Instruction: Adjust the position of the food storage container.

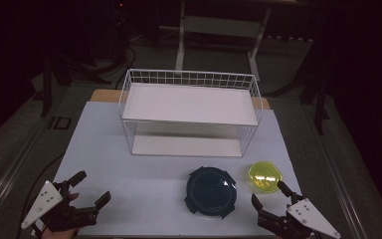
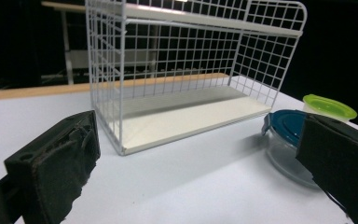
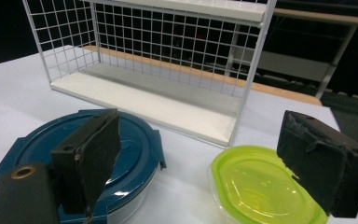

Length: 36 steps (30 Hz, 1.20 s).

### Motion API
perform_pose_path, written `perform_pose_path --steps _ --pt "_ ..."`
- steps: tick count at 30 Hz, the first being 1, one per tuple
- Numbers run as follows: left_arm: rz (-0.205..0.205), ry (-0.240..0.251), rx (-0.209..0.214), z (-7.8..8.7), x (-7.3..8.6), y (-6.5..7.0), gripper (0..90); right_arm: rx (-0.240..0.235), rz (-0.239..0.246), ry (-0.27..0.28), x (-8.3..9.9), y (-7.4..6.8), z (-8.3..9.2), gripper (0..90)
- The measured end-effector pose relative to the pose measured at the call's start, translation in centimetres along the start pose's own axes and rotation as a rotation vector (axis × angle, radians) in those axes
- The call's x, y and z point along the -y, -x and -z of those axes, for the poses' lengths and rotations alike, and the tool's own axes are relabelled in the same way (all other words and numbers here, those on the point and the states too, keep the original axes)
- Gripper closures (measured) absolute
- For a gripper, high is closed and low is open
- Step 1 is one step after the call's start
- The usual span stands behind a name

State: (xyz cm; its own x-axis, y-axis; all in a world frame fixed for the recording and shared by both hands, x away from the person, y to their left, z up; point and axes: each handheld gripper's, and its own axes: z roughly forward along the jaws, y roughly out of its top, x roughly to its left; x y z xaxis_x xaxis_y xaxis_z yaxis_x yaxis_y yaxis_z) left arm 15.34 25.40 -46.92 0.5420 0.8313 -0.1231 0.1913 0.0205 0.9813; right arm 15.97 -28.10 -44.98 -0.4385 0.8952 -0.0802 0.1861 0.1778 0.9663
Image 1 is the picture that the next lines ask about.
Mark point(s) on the yellow-green plastic bowl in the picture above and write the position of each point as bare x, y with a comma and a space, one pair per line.
262, 174

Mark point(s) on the dark metal stand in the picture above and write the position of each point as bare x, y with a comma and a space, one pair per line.
321, 106
47, 89

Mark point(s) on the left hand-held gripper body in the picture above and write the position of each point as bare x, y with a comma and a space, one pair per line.
58, 212

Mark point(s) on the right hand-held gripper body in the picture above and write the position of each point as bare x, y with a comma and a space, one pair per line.
298, 220

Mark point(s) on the dark blue round lidded container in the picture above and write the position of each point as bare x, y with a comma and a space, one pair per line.
210, 192

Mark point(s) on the person's left hand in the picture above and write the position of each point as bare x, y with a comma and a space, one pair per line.
59, 235

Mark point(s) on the white metal frame stand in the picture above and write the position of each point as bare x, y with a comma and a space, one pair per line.
180, 49

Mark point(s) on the metal floor rail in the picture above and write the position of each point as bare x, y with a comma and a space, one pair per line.
338, 179
10, 174

